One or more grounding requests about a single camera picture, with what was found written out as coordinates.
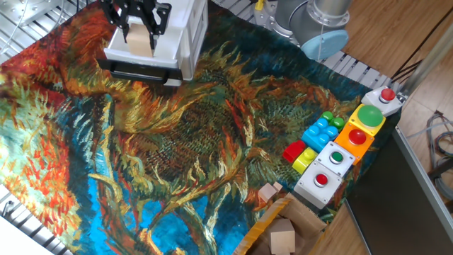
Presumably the orange red-button box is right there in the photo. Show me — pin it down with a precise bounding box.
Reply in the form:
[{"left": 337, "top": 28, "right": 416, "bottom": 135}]
[{"left": 333, "top": 122, "right": 375, "bottom": 166}]

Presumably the large plain wooden cube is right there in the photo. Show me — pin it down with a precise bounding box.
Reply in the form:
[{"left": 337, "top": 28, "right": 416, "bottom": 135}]
[
  {"left": 270, "top": 218, "right": 297, "bottom": 255},
  {"left": 126, "top": 21, "right": 155, "bottom": 58}
]

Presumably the white green-button box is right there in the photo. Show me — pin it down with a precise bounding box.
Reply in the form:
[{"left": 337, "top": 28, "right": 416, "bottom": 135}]
[{"left": 314, "top": 140, "right": 357, "bottom": 178}]

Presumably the thin white string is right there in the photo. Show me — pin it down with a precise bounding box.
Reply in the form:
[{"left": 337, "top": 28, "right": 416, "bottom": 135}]
[{"left": 316, "top": 22, "right": 325, "bottom": 61}]

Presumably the brown cardboard box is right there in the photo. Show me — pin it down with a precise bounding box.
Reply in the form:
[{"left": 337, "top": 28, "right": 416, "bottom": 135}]
[{"left": 231, "top": 193, "right": 328, "bottom": 255}]

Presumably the sunflower painting print cloth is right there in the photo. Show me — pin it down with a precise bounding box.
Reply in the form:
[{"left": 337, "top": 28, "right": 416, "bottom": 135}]
[{"left": 0, "top": 0, "right": 403, "bottom": 255}]

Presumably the yellow green-dome button box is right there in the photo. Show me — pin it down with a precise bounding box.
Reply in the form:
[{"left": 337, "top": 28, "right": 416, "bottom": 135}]
[{"left": 348, "top": 103, "right": 386, "bottom": 137}]

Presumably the large white red-button box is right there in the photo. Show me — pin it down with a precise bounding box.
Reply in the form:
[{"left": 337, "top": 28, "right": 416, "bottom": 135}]
[{"left": 292, "top": 161, "right": 343, "bottom": 210}]

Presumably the clear plastic tube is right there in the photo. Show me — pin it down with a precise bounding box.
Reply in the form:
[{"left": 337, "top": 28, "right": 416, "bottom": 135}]
[{"left": 405, "top": 120, "right": 453, "bottom": 140}]

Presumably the yellow toy brick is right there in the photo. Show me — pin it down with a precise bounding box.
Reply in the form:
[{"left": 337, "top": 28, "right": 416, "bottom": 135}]
[{"left": 292, "top": 147, "right": 319, "bottom": 175}]

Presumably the small wooden block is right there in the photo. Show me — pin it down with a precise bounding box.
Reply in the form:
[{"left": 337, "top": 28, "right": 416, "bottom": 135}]
[{"left": 257, "top": 183, "right": 279, "bottom": 203}]

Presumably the white drawer with black handle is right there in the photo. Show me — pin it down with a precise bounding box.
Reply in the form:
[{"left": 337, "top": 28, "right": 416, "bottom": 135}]
[{"left": 96, "top": 16, "right": 184, "bottom": 85}]

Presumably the dark flat bar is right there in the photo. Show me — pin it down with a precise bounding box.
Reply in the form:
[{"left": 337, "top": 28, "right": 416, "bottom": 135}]
[{"left": 427, "top": 157, "right": 453, "bottom": 181}]

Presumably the small metal hook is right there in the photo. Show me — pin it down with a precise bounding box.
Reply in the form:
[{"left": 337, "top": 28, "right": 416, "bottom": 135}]
[{"left": 1, "top": 200, "right": 15, "bottom": 217}]

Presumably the green toy brick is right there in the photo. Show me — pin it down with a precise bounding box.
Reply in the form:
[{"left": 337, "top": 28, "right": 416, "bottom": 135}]
[{"left": 320, "top": 110, "right": 346, "bottom": 132}]

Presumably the grey cable coil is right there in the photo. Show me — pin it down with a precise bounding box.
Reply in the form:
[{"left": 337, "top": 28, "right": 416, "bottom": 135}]
[{"left": 426, "top": 110, "right": 453, "bottom": 201}]

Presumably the silver metal bracket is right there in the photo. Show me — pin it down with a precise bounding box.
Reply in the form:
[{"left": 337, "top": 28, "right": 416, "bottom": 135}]
[{"left": 0, "top": 0, "right": 59, "bottom": 28}]

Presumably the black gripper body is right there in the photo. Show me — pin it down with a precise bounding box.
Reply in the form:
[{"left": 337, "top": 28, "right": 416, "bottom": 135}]
[{"left": 122, "top": 0, "right": 156, "bottom": 11}]

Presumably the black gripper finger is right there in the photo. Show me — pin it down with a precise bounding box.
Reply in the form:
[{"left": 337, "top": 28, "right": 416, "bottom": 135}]
[
  {"left": 140, "top": 0, "right": 173, "bottom": 50},
  {"left": 101, "top": 0, "right": 136, "bottom": 43}
]

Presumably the red toy brick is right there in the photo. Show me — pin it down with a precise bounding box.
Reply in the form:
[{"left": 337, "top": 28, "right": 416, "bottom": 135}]
[{"left": 282, "top": 140, "right": 307, "bottom": 164}]

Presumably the black floor cable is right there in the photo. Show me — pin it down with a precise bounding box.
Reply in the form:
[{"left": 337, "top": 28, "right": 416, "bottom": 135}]
[{"left": 391, "top": 6, "right": 453, "bottom": 84}]

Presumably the aluminium frame post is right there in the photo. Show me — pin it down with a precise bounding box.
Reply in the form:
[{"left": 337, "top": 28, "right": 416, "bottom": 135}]
[{"left": 399, "top": 31, "right": 453, "bottom": 96}]

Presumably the grey red emergency-button box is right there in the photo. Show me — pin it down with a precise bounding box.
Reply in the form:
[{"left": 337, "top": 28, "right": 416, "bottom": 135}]
[{"left": 360, "top": 86, "right": 404, "bottom": 118}]

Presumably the black panel with aluminium frame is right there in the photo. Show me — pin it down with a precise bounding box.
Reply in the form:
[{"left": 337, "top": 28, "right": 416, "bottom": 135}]
[{"left": 345, "top": 125, "right": 453, "bottom": 255}]

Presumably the blue toy brick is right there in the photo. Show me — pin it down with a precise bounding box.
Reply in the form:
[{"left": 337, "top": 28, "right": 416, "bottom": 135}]
[{"left": 301, "top": 118, "right": 340, "bottom": 154}]

